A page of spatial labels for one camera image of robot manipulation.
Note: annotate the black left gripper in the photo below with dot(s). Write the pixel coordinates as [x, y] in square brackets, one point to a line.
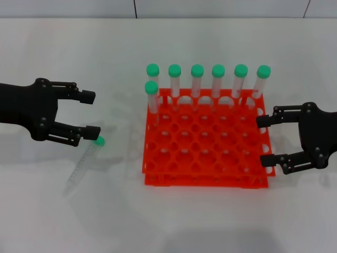
[29, 105]

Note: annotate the clear test tube green cap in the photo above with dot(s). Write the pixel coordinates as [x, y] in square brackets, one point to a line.
[151, 88]
[197, 70]
[84, 160]
[174, 70]
[241, 70]
[263, 71]
[218, 70]
[153, 70]

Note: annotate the orange test tube rack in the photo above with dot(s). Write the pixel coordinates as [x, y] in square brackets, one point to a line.
[205, 147]

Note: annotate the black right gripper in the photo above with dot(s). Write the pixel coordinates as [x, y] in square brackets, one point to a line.
[318, 131]

